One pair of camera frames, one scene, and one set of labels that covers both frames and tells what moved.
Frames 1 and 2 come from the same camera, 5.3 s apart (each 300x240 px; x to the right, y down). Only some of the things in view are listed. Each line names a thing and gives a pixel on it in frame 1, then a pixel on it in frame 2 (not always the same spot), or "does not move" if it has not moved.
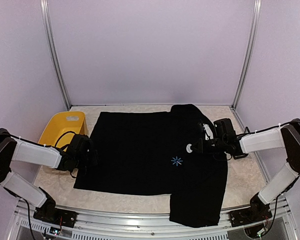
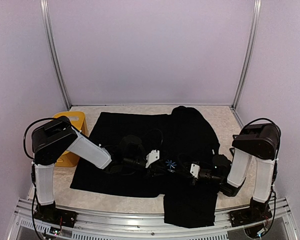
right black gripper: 202,149 → 193,181
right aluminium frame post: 250,50 does not move
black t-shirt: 144,153 does not move
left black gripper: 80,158 → 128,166
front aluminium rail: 93,226 does not move
